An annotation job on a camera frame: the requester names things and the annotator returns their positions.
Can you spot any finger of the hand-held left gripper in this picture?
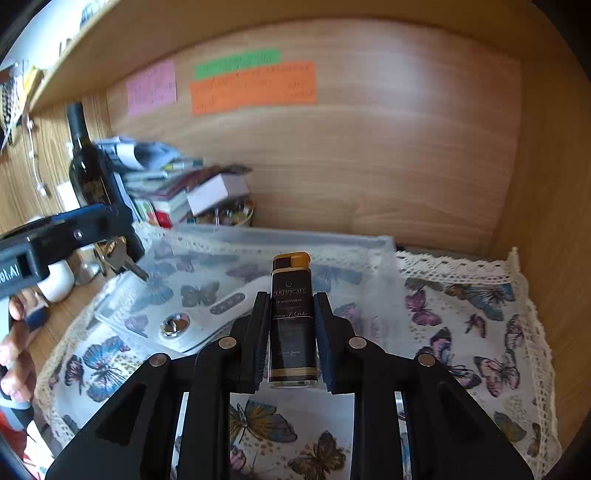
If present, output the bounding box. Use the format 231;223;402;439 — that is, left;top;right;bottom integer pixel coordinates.
96;150;147;265

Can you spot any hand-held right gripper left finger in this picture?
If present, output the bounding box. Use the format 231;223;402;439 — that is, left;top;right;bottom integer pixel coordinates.
45;291;270;480

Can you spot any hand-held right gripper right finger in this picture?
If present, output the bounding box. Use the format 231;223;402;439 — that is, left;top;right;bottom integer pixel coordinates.
313;291;533;480

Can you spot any dark perfume bottle gold cap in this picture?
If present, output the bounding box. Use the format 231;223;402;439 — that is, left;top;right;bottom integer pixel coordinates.
267;252;320;389

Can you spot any bunch of metal keys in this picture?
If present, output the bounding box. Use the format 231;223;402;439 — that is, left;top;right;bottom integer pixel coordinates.
93;236;151;282

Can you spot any clear plastic storage box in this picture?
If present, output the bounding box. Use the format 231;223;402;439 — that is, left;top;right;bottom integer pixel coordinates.
93;223;403;358

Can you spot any person's left hand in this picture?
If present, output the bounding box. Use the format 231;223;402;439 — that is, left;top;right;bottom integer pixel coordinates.
0;285;48;408

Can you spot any stack of books and papers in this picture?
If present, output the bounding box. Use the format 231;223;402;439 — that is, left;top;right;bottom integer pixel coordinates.
95;136;254;228

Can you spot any white round cup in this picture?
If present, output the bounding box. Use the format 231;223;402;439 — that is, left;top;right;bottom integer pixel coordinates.
38;263;75;304

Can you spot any dark wine bottle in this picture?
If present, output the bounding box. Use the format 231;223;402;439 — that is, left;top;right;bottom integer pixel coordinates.
65;102;117;209

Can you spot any white device with silver button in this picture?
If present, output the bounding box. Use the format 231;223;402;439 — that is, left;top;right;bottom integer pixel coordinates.
147;272;274;354

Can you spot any white cardboard box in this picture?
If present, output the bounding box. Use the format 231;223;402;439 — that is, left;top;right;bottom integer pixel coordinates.
186;174;251;216

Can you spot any pink paper note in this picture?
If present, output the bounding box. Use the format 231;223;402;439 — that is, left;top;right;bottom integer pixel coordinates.
126;59;178;117

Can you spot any butterfly printed lace cloth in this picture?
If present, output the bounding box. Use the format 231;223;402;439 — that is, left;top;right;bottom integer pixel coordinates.
33;222;565;480

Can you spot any orange paper note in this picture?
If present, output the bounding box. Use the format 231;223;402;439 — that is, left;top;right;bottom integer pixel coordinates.
189;62;318;116

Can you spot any green paper note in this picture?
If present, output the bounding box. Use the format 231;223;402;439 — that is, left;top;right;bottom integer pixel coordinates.
193;48;282;80

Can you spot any wooden shelf board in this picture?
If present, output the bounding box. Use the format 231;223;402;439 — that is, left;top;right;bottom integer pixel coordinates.
28;0;550;112

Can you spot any white hanging cable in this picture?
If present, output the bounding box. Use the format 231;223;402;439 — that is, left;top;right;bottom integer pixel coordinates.
25;117;51;200

